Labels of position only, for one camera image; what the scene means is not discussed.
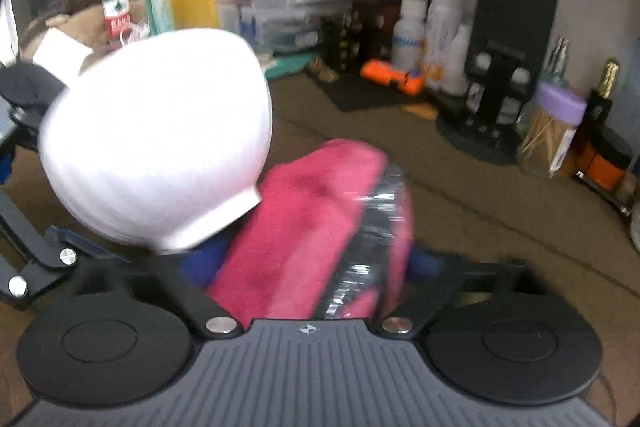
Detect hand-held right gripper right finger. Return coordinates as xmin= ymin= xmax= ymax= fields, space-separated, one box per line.
xmin=377 ymin=247 xmax=547 ymax=338

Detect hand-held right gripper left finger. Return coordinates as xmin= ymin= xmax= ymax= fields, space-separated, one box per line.
xmin=75 ymin=239 xmax=246 ymax=339

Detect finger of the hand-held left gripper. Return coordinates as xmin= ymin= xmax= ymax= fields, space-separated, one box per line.
xmin=0 ymin=184 xmax=132 ymax=313

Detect pink towel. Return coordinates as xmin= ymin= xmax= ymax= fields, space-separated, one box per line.
xmin=207 ymin=138 xmax=416 ymax=320

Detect white ceramic bowl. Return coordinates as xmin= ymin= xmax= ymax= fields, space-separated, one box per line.
xmin=37 ymin=28 xmax=274 ymax=255

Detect brown desk mat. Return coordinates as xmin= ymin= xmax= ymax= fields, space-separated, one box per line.
xmin=0 ymin=0 xmax=640 ymax=427

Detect red labelled water bottle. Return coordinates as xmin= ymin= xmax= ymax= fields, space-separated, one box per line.
xmin=100 ymin=0 xmax=132 ymax=46

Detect black rubber pad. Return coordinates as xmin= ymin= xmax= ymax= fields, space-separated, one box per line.
xmin=320 ymin=72 xmax=432 ymax=114

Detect purple lidded toothpick jar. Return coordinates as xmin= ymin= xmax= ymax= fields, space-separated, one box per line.
xmin=517 ymin=82 xmax=587 ymax=178

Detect orange plastic tool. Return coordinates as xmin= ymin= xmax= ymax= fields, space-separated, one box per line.
xmin=360 ymin=59 xmax=427 ymax=98

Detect orange jar black lid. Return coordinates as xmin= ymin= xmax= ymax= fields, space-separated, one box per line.
xmin=575 ymin=127 xmax=634 ymax=194

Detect small white bottle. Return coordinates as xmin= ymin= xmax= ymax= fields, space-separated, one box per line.
xmin=442 ymin=24 xmax=474 ymax=98

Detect metal hair clips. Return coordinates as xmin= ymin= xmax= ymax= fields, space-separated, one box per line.
xmin=307 ymin=59 xmax=339 ymax=84

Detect white medicine bottle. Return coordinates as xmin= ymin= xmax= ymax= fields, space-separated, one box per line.
xmin=391 ymin=0 xmax=429 ymax=74

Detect dark bottle gold cap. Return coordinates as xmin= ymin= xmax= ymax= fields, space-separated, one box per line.
xmin=575 ymin=61 xmax=622 ymax=158

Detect white spray can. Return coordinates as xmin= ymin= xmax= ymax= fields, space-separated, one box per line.
xmin=425 ymin=0 xmax=462 ymax=94

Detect dark glass vial set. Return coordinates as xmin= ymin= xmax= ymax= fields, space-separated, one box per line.
xmin=322 ymin=0 xmax=402 ymax=74

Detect metal tweezers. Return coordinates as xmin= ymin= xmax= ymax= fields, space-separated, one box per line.
xmin=551 ymin=37 xmax=572 ymax=84

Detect clear plastic organizer box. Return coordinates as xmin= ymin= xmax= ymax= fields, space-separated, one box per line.
xmin=217 ymin=0 xmax=352 ymax=56

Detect black phone stand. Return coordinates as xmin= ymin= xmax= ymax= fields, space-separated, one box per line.
xmin=435 ymin=0 xmax=560 ymax=166

